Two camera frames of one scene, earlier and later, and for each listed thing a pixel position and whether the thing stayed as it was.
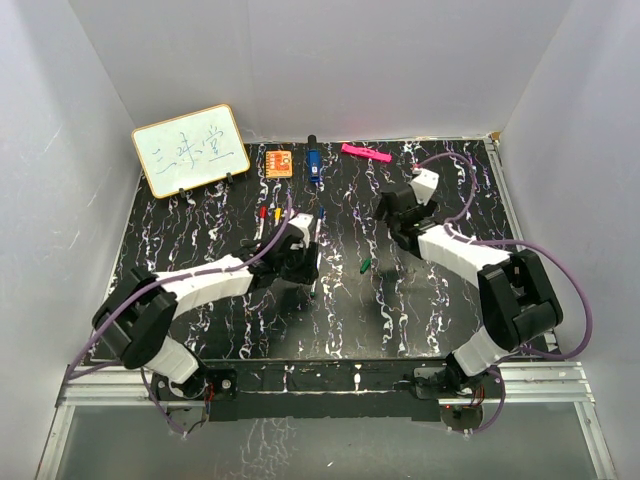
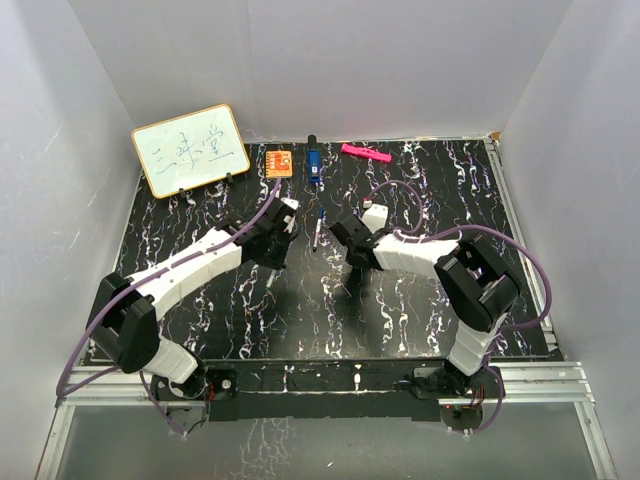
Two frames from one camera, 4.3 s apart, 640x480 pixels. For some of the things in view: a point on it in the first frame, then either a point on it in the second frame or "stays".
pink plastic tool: (365, 152) stays
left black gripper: (307, 271) → (278, 262)
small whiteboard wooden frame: (190, 151) stays
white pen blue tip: (318, 226) stays
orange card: (278, 163) stays
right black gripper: (428, 209) → (349, 257)
